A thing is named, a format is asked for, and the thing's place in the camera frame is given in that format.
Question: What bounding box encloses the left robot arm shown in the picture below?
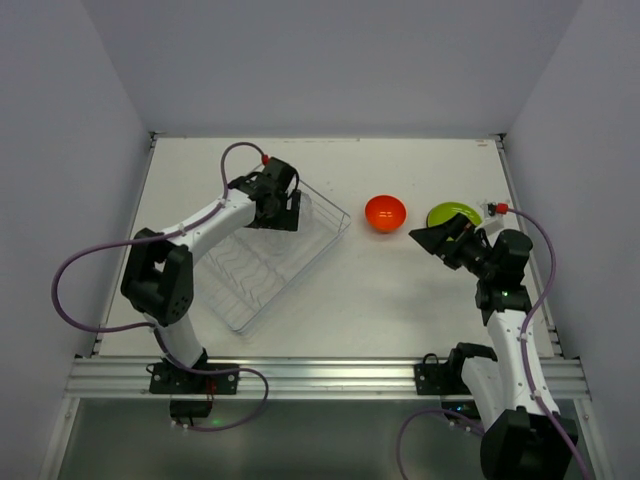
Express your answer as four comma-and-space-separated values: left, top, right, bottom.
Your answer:
120, 157, 301, 372

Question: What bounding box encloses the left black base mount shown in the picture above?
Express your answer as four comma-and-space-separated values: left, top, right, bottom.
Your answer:
146, 360, 238, 426

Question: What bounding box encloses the clear glass right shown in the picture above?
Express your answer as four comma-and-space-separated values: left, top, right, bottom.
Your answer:
299, 192, 314, 225

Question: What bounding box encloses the clear wire dish rack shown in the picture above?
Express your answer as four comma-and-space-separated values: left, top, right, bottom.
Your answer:
193, 178, 350, 333

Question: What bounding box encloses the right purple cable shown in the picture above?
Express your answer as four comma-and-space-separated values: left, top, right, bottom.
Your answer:
397, 202, 596, 480

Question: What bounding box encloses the orange bowl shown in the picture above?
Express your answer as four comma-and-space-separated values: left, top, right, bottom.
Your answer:
364, 195, 407, 233

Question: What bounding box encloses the aluminium mounting rail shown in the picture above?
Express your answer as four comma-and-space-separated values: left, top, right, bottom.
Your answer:
62, 355, 594, 401

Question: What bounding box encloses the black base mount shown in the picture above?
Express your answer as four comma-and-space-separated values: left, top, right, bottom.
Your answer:
146, 360, 238, 426
413, 353, 480, 420

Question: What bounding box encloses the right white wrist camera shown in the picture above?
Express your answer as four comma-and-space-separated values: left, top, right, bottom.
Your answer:
477, 200, 510, 236

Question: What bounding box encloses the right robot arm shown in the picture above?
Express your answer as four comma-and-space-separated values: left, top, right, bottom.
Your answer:
409, 213, 579, 479

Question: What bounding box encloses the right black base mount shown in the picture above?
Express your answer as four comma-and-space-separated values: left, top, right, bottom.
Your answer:
413, 353, 480, 420

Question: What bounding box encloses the green plate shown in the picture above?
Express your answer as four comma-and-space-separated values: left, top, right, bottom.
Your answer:
425, 201, 483, 228

